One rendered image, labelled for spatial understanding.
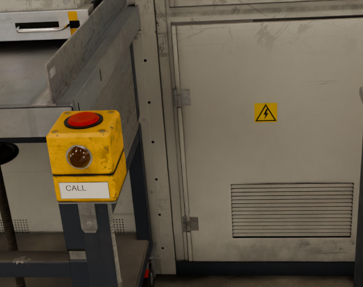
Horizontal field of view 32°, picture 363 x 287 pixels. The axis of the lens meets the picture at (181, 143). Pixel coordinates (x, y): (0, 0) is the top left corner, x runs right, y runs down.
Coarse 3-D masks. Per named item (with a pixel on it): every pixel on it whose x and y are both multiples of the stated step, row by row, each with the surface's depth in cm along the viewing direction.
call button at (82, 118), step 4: (80, 112) 82; (84, 112) 81; (88, 112) 81; (72, 116) 80; (76, 116) 80; (80, 116) 80; (84, 116) 80; (88, 116) 80; (92, 116) 80; (96, 116) 80; (68, 120) 80; (72, 120) 79; (76, 120) 79; (80, 120) 79; (84, 120) 79; (88, 120) 79; (92, 120) 79; (96, 120) 80; (72, 124) 79; (76, 124) 79; (80, 124) 79; (84, 124) 79; (88, 124) 79
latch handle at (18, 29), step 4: (20, 24) 129; (68, 24) 128; (16, 28) 127; (20, 28) 128; (28, 28) 126; (32, 28) 126; (36, 28) 125; (40, 28) 125; (44, 28) 125; (48, 28) 125; (52, 28) 125; (56, 28) 125; (60, 28) 125; (64, 28) 126; (20, 32) 126; (24, 32) 126; (28, 32) 126
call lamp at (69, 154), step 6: (78, 144) 77; (72, 150) 77; (78, 150) 77; (84, 150) 77; (90, 150) 78; (66, 156) 78; (72, 156) 77; (78, 156) 77; (84, 156) 77; (90, 156) 78; (72, 162) 77; (78, 162) 77; (84, 162) 77; (90, 162) 78; (78, 168) 79; (84, 168) 78
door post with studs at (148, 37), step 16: (128, 0) 162; (144, 0) 161; (144, 16) 163; (144, 32) 164; (144, 48) 166; (144, 64) 168; (160, 96) 172; (160, 112) 174; (160, 128) 176; (160, 144) 178; (160, 160) 180; (160, 176) 182; (160, 192) 185; (160, 208) 187; (160, 224) 190
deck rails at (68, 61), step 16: (112, 0) 146; (96, 16) 130; (112, 16) 146; (80, 32) 118; (96, 32) 130; (64, 48) 108; (80, 48) 118; (96, 48) 128; (48, 64) 99; (64, 64) 108; (80, 64) 118; (48, 80) 99; (64, 80) 107; (48, 96) 104
